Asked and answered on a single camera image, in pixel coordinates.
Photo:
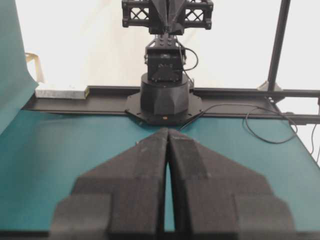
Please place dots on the black vertical frame post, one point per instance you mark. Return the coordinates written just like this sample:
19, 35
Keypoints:
278, 44

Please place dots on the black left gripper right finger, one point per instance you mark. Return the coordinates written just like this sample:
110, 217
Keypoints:
216, 198

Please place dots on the teal backdrop sheet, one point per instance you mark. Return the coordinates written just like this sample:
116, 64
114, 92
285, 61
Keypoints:
16, 83

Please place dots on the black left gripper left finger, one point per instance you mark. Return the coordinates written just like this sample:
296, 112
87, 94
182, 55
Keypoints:
121, 199

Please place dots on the black aluminium frame rail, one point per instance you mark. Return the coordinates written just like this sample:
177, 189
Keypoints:
209, 103

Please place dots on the beige masking tape strip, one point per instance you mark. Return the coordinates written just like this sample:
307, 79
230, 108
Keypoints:
34, 67

